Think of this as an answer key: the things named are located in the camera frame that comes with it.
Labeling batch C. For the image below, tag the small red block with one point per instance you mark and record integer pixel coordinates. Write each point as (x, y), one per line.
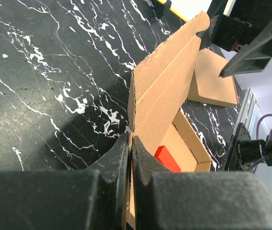
(165, 158)

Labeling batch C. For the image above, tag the yellow-framed whiteboard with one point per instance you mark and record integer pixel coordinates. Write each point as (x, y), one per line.
(187, 9)

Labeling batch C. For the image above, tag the flat cardboard stack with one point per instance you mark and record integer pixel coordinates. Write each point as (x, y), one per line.
(207, 86)

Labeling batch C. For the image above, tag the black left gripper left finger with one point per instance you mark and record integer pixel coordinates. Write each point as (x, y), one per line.
(91, 199)

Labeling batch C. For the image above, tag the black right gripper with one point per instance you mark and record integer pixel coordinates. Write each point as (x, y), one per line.
(243, 26)

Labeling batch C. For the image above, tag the cardboard box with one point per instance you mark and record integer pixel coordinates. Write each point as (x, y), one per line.
(159, 86)

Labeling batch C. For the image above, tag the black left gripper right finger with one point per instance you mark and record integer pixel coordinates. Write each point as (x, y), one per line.
(165, 200)

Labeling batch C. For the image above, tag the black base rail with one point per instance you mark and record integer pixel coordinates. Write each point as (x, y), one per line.
(244, 154)

